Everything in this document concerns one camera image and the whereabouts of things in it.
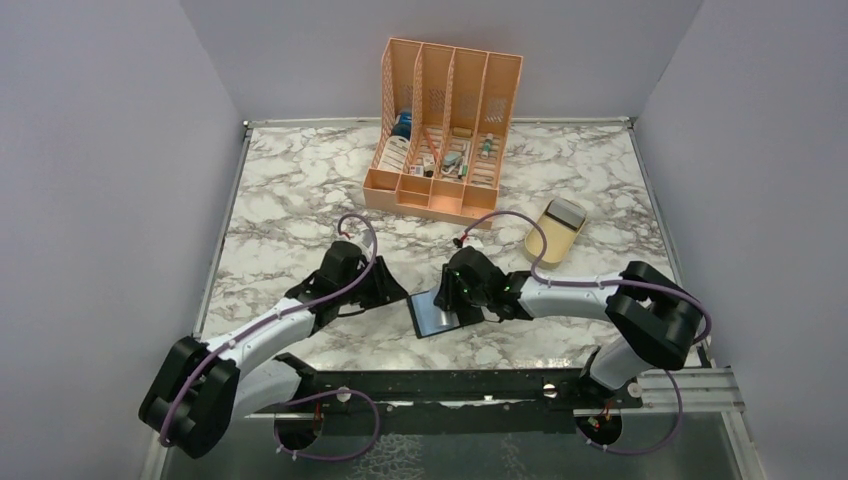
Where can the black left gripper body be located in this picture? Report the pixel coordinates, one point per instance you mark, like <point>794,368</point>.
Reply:
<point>352,296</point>

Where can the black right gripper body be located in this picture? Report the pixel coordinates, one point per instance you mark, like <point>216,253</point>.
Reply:
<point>456,295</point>

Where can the black leather card holder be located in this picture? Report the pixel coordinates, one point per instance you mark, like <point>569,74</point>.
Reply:
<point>429,320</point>

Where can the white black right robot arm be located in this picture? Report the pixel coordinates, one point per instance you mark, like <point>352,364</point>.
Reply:
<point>657,321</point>

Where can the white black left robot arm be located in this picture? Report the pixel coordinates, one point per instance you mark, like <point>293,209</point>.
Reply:
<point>202,386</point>

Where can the white label card pack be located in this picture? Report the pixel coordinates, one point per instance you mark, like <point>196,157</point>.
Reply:
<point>394,153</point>

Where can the beige oval tray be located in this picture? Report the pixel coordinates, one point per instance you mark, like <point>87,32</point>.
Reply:
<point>561,222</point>

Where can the green white marker pen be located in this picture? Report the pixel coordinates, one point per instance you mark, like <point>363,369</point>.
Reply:
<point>486,145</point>

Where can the blue tape roll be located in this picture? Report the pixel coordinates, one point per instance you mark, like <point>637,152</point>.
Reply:
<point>403,125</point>

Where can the orange plastic desk organizer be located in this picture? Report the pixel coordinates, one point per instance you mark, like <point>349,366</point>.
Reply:
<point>457,95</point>

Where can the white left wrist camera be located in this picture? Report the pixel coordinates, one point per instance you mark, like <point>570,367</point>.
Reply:
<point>365,244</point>

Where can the black metal base rail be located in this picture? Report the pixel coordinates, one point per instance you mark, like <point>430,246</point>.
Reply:
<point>445,402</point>

